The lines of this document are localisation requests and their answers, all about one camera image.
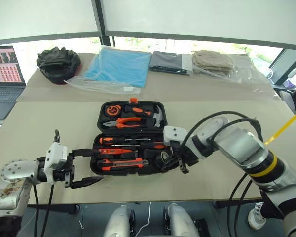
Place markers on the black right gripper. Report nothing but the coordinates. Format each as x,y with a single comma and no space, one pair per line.
185,158

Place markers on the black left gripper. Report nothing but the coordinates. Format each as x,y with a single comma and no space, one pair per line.
69,172

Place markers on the grey tape roll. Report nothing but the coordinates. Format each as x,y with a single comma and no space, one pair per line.
159,160

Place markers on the orange voltage tester pen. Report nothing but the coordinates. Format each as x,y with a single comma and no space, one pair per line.
113,150

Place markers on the orange black utility knife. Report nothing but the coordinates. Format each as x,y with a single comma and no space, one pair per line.
121,165

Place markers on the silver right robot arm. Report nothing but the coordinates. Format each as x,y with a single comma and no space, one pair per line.
241,145

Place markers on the black tool case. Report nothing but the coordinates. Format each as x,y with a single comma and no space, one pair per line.
128,155

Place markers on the black table foot bar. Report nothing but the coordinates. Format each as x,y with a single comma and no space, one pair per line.
64,208
222,204

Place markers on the orange black tape measure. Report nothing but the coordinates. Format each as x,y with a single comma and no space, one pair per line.
112,110

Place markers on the silver rounded leg cover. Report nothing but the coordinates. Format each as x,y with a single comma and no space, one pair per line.
178,222
118,222

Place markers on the blue cloth in plastic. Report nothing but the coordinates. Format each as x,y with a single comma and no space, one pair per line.
98,85

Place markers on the dark grey folded cloth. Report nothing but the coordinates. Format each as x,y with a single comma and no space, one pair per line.
165,61

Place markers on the beige folded cloth stack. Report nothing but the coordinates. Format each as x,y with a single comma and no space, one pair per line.
212,63

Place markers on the white shoe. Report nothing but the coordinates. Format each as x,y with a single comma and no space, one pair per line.
256,218

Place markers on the blue folded cloth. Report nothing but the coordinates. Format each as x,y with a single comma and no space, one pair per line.
121,66

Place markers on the black crumpled bag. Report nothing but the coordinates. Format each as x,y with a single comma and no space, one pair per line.
58,65

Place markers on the grey laptop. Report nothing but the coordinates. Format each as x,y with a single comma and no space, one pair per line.
2,96

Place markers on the beige cloth in plastic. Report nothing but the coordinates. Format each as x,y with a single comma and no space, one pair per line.
246,74

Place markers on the white roller blind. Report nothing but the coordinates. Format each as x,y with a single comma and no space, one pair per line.
39,17
199,17

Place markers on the black framed monitor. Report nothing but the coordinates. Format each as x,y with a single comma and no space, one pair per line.
282,66

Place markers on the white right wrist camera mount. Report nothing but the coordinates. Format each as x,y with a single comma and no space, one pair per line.
173,134

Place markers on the dark window frame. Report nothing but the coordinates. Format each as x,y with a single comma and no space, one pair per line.
101,19

